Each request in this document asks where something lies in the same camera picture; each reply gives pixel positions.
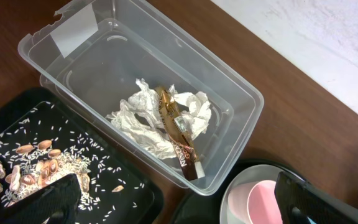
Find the light grey round plate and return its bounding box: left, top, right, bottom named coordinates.
left=219, top=164, right=290, bottom=224

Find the black rectangular food tray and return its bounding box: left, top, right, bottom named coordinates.
left=0, top=88, right=163, bottom=223

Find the white paper napkin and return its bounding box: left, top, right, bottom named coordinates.
left=106, top=78, right=212, bottom=160

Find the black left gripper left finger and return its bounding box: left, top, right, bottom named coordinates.
left=0, top=174, right=81, bottom=224

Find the pink plastic cup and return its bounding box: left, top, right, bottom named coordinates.
left=228, top=180, right=283, bottom=224

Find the clear plastic waste bin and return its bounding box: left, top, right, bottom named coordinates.
left=18, top=0, right=264, bottom=196

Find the round black serving tray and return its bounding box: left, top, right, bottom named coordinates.
left=170, top=159, right=306, bottom=224

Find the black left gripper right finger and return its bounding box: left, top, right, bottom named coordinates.
left=274, top=171, right=358, bottom=224

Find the brown gold coffee sachet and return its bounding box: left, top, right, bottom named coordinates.
left=155, top=87, right=205, bottom=180

